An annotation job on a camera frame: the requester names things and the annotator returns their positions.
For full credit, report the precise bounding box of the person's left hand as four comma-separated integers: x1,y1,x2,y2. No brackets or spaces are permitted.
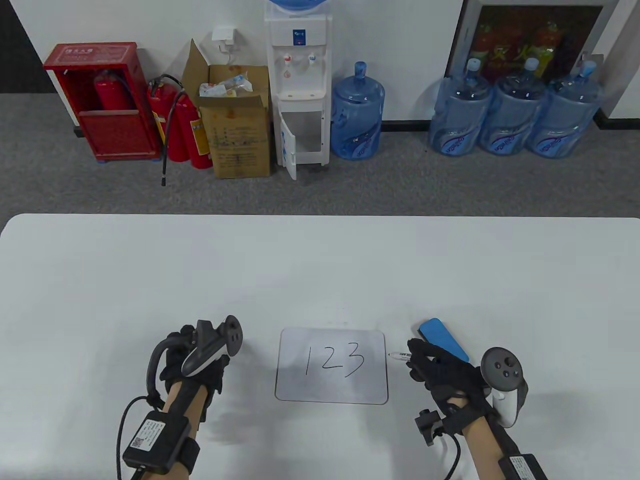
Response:
159,325,231,396

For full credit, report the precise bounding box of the person's right hand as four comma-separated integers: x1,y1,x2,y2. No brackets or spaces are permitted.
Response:
406,338,496,419

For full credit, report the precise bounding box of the blue whiteboard eraser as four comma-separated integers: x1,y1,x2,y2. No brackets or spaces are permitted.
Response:
417,317,471,365

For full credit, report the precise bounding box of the small white whiteboard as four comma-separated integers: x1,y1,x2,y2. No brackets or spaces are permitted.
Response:
274,327,390,406

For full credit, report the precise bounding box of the person's left forearm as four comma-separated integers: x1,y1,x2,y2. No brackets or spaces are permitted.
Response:
159,381,212,443

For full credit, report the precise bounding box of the black and white controller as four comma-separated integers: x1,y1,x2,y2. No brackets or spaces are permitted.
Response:
479,346,529,429
180,314,245,379

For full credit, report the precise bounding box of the black labelled wrist box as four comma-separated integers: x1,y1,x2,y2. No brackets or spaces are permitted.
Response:
122,410,202,475
498,452,549,480

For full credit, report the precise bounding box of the red fire extinguisher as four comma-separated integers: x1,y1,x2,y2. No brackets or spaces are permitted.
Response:
147,74,192,187
172,92,214,170
93,69,136,111

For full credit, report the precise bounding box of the open cardboard box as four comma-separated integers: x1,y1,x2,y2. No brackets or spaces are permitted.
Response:
181,39,274,180

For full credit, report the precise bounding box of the red fire extinguisher cabinet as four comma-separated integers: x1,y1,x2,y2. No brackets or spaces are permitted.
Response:
43,42,162,163

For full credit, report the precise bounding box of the blue water jug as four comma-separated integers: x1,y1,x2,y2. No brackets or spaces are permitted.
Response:
526,60,606,160
330,61,387,161
479,57,549,156
428,58,494,157

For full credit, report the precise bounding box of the plastic wrappers trash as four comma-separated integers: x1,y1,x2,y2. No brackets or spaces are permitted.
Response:
198,73,255,99

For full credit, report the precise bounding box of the white water dispenser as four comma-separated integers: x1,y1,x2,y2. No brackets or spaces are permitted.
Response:
264,9,334,181

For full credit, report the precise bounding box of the black door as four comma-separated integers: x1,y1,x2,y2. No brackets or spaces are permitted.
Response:
0,0,56,95

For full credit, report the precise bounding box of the framed glass poster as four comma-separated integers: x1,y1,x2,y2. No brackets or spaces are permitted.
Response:
444,0,621,89

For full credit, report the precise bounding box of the blue dispenser water bottle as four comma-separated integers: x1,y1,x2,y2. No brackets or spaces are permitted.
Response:
269,0,329,15

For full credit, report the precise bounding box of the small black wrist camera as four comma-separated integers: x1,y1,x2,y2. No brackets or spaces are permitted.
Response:
413,408,447,447

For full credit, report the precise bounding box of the black glove cable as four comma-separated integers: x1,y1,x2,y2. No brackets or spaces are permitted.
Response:
114,395,152,480
439,432,462,480

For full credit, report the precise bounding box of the white wall socket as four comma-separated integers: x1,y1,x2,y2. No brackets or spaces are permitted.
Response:
211,25,238,54

